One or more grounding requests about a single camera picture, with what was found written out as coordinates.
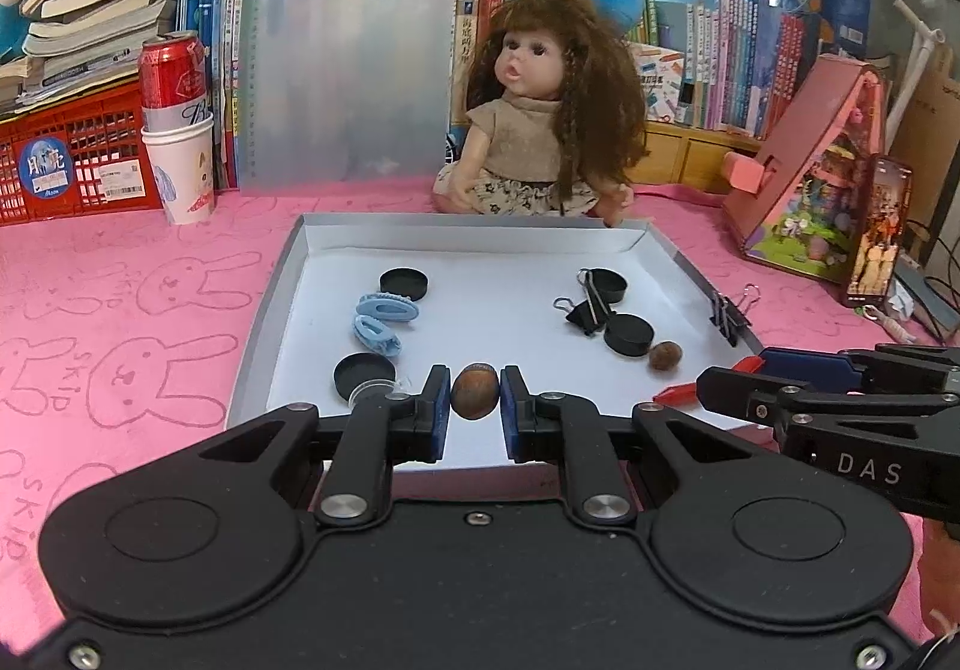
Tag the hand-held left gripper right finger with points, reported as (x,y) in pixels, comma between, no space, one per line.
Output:
(513,415)

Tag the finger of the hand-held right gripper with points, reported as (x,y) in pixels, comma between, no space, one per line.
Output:
(806,367)
(750,396)

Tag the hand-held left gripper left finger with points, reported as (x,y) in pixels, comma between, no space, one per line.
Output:
(436,415)

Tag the brown nut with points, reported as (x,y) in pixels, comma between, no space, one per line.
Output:
(475,392)
(666,356)

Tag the clear plastic lid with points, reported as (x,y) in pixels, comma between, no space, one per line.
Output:
(379,388)

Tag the blue claw hair clip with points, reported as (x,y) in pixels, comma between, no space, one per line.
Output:
(375,334)

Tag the blue bear hair clip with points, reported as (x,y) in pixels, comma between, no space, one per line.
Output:
(386,307)

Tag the silver cardboard box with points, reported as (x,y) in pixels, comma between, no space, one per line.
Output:
(487,295)

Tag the black binder clip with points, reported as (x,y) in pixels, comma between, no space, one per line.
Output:
(727,317)
(585,313)

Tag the smartphone with picture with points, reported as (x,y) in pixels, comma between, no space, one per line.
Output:
(877,231)

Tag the pink dollhouse pop-up book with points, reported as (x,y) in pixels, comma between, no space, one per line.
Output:
(802,190)

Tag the wooden drawer box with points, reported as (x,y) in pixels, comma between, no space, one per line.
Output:
(697,156)

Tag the brown-haired doll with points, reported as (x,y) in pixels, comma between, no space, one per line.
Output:
(525,130)

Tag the row of colourful books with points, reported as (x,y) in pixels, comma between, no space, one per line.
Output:
(720,54)

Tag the white pipe stand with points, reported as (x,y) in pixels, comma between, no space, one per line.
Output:
(919,54)

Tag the pink rabbit print blanket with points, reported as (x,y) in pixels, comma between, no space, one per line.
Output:
(112,280)

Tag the white paper cup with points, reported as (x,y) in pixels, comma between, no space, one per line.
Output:
(180,175)

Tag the silver clipboard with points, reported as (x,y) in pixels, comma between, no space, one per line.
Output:
(345,54)

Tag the blue plush toy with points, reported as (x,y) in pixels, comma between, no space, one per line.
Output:
(619,2)
(15,2)

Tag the red drink can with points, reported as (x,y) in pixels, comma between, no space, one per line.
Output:
(172,77)

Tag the row of blue books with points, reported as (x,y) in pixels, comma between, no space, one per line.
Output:
(214,39)

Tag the red plastic basket with sticker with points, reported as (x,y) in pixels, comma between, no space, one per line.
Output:
(82,145)

